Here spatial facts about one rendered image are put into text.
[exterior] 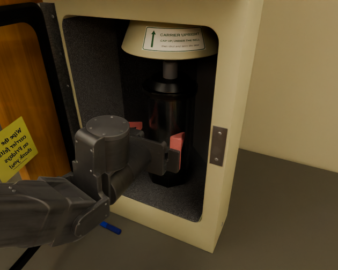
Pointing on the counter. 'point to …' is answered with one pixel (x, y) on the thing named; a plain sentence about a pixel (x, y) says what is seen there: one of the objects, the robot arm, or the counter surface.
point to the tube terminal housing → (232, 12)
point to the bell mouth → (169, 40)
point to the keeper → (218, 145)
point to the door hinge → (60, 65)
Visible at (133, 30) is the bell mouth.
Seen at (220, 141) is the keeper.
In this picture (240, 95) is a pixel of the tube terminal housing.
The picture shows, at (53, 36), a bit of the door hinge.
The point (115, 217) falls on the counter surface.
